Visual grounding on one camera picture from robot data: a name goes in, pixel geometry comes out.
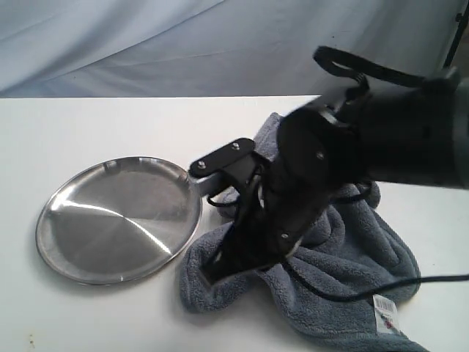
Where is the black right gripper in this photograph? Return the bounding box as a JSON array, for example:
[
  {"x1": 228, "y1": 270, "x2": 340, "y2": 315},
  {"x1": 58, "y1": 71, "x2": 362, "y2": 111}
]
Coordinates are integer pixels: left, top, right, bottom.
[{"x1": 203, "y1": 100, "x2": 361, "y2": 286}]

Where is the grey fleece towel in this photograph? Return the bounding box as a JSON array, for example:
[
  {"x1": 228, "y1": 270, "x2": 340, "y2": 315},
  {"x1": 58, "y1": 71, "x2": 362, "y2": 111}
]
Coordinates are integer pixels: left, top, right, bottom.
[{"x1": 177, "y1": 111, "x2": 430, "y2": 352}]

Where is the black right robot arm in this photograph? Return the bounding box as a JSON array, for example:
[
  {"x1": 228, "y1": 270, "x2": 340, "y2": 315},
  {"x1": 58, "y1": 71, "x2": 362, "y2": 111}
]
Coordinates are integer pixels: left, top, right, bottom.
[{"x1": 200, "y1": 70, "x2": 468, "y2": 285}]

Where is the white fabric care label tag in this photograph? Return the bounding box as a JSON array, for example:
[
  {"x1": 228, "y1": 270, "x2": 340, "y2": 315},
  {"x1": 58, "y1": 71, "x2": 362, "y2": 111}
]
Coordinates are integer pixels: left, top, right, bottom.
[{"x1": 372, "y1": 295, "x2": 401, "y2": 335}]

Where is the round stainless steel plate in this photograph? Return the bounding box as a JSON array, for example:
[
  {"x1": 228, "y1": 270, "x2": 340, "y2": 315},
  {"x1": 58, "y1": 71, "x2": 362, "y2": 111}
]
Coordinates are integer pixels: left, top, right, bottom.
[{"x1": 35, "y1": 156, "x2": 202, "y2": 285}]

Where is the grey backdrop cloth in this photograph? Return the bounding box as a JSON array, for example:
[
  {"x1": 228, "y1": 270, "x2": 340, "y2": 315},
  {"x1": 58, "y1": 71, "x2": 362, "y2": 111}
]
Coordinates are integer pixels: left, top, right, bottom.
[{"x1": 1, "y1": 1, "x2": 464, "y2": 98}]

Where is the black stand pole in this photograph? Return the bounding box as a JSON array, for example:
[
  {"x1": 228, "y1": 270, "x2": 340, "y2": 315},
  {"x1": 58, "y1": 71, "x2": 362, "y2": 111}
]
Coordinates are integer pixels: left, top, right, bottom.
[{"x1": 442, "y1": 1, "x2": 468, "y2": 68}]

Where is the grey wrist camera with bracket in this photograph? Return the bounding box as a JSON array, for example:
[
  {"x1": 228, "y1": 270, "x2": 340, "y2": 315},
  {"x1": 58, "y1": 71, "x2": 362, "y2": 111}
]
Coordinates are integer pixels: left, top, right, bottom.
[{"x1": 188, "y1": 138, "x2": 256, "y2": 196}]

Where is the black braided cable loop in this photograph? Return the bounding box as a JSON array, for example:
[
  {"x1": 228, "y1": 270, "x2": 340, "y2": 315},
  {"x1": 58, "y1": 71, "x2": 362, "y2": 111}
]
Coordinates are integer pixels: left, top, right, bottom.
[{"x1": 313, "y1": 45, "x2": 426, "y2": 87}]

